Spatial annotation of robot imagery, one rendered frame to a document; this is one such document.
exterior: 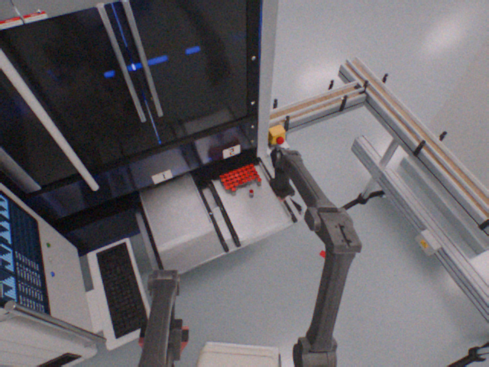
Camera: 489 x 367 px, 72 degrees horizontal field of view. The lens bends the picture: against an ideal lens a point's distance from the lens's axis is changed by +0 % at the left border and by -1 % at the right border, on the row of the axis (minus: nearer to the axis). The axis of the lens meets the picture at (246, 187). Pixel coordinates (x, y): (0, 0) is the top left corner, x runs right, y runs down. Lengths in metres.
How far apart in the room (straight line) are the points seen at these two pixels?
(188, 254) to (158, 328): 0.75
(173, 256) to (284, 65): 2.62
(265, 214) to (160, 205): 0.50
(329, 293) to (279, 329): 1.44
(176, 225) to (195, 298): 0.89
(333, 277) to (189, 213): 0.90
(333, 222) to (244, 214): 0.77
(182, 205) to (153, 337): 0.93
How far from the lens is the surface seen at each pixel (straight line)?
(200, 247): 1.52
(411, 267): 2.66
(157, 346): 0.77
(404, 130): 1.98
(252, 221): 1.56
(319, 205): 0.91
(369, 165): 2.35
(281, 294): 2.36
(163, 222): 1.60
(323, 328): 0.96
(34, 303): 1.22
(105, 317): 1.62
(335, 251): 0.83
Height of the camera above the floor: 2.28
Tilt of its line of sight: 58 degrees down
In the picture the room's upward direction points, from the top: 1 degrees counter-clockwise
